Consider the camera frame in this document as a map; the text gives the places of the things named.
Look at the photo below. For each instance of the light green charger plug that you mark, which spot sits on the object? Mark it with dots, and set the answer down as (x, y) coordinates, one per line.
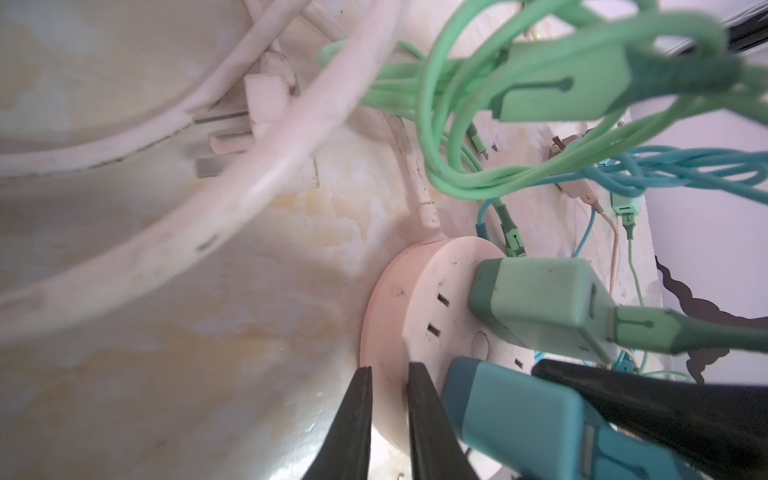
(552, 305)

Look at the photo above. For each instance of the round pink socket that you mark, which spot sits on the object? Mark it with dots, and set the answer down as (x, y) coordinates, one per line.
(419, 312)

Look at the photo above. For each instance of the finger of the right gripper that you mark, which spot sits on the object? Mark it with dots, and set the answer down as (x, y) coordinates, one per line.
(721, 429)

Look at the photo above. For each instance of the teal charger plug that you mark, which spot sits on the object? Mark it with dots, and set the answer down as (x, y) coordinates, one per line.
(544, 430)

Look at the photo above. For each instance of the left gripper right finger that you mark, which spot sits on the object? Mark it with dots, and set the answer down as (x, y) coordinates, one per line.
(434, 450)

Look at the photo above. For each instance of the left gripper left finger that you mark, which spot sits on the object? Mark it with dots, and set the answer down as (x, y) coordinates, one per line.
(345, 452)

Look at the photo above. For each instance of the pink charger plug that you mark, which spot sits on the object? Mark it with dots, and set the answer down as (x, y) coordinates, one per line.
(576, 186)

